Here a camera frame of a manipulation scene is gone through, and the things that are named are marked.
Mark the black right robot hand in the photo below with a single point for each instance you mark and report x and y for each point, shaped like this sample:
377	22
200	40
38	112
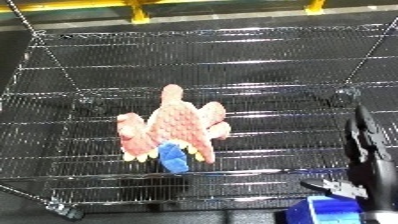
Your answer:
368	146

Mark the orange plush toy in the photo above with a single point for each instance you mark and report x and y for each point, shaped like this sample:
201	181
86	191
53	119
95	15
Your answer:
178	128

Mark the pale right robot arm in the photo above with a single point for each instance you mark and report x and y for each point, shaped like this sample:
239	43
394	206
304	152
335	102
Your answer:
381	218

